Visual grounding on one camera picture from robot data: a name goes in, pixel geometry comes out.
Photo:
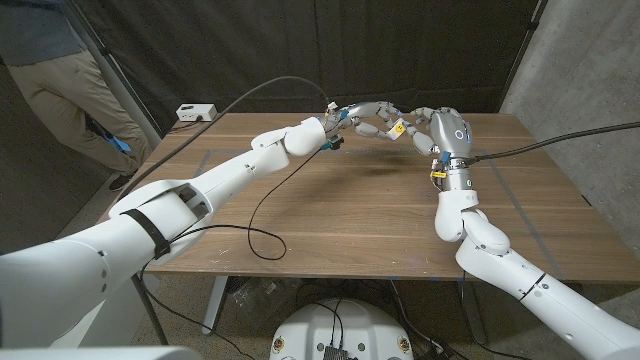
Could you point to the clear plastic bag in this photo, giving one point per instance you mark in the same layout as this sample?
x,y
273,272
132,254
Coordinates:
x,y
260,300

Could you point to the blue floor object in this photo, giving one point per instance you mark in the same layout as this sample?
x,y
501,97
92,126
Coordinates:
x,y
120,145

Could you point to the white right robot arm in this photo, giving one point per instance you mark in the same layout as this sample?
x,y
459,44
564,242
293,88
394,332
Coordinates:
x,y
500,270

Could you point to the black backdrop curtain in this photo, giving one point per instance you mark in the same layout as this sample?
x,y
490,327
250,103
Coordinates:
x,y
320,50

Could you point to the person in khaki trousers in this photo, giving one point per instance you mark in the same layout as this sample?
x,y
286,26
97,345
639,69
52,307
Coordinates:
x,y
50,90

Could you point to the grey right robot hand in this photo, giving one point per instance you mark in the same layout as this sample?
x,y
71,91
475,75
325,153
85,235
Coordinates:
x,y
452,135

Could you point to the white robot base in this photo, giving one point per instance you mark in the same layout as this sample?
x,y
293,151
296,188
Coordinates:
x,y
360,325

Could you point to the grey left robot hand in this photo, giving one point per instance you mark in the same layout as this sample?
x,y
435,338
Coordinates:
x,y
367,110

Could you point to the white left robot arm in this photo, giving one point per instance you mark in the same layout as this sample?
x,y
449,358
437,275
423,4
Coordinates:
x,y
225,170

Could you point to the grey table leg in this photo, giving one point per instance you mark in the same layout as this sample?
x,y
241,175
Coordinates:
x,y
475,310

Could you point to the black backdrop stand pole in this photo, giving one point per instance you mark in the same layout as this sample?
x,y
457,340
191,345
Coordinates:
x,y
522,55
115,67

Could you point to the small black electronics box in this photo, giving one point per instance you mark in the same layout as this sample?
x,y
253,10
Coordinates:
x,y
335,353

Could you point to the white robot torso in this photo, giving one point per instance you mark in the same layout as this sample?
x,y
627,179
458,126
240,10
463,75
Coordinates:
x,y
100,354

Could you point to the white table leg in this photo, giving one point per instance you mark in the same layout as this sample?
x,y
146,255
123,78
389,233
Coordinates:
x,y
215,305

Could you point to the white power strip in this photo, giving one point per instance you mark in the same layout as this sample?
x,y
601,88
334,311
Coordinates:
x,y
196,112

